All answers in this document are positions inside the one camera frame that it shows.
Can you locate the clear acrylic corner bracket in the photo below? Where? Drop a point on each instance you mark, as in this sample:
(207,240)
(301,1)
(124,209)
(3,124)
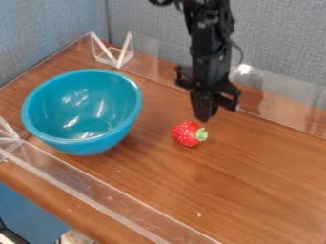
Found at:
(110,55)

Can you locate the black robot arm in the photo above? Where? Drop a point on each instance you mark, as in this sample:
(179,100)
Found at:
(208,22)

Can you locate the clear acrylic barrier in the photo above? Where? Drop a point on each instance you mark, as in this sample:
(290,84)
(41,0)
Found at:
(138,216)
(275,97)

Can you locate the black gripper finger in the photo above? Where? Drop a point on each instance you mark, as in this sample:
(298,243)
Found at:
(198,106)
(212,105)

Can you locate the pale object under table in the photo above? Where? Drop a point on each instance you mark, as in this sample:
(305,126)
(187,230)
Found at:
(73,237)

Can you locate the clear acrylic back barrier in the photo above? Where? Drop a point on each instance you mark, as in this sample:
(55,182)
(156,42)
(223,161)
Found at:
(275,97)

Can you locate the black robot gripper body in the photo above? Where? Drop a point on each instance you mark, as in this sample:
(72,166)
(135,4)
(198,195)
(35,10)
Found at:
(207,77)

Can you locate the clear acrylic front barrier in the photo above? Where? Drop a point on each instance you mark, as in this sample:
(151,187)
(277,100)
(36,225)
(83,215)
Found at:
(138,216)

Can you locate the blue plastic bowl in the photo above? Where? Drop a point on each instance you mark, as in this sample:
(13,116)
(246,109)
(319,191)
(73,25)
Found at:
(80,112)

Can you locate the red toy strawberry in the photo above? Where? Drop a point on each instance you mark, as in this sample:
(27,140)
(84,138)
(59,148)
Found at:
(188,134)

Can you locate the dark object bottom left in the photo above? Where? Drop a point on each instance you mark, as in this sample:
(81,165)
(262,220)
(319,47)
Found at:
(8,237)

